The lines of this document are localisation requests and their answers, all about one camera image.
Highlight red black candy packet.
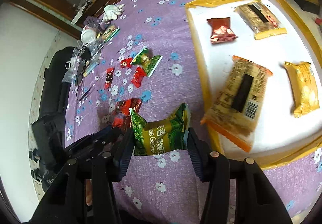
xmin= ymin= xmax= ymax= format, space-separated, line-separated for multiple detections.
xmin=104 ymin=67 xmax=115 ymax=89

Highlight beige cracker pack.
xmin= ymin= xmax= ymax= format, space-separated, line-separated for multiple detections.
xmin=235 ymin=0 xmax=287 ymax=40
xmin=201 ymin=56 xmax=273 ymax=153

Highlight green pea snack packet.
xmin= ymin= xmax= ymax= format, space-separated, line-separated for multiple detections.
xmin=131 ymin=47 xmax=149 ymax=65

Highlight yellow cake packet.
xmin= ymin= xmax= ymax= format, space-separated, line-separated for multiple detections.
xmin=284 ymin=62 xmax=320 ymax=118

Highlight dark red foil packet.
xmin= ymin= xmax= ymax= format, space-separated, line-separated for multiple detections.
xmin=207 ymin=18 xmax=238 ymax=45

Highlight red black chocolate wrapper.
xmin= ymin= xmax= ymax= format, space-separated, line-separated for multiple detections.
xmin=112 ymin=98 xmax=142 ymax=133

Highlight black backpack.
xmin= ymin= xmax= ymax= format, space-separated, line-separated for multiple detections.
xmin=29 ymin=47 xmax=74 ymax=192

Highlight eyeglasses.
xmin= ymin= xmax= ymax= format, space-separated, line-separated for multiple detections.
xmin=75 ymin=72 xmax=92 ymax=101

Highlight red candy lower right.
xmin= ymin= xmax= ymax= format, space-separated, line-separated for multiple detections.
xmin=131 ymin=66 xmax=147 ymax=88

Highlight blue yellow tube package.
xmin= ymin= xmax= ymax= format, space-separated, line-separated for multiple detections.
xmin=83 ymin=59 xmax=100 ymax=77

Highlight red candy with white text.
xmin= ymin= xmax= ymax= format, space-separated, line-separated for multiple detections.
xmin=120 ymin=58 xmax=133 ymax=68

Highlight purple floral tablecloth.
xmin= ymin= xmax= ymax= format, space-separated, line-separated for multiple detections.
xmin=64 ymin=0 xmax=322 ymax=224

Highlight clear plastic container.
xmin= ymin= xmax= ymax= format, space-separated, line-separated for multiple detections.
xmin=74 ymin=39 xmax=104 ymax=60

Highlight white round jar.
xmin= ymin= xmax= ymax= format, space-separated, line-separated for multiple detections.
xmin=80 ymin=25 xmax=97 ymax=44

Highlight green biscuit package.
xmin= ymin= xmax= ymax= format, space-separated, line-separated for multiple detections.
xmin=97 ymin=25 xmax=120 ymax=43

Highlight purple plastic spatula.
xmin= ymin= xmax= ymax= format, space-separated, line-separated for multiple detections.
xmin=83 ymin=16 xmax=101 ymax=29

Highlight yellow cardboard tray box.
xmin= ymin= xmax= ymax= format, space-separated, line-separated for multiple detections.
xmin=186 ymin=0 xmax=321 ymax=168

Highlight white plush toy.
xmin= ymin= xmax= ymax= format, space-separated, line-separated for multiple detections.
xmin=103 ymin=4 xmax=125 ymax=22

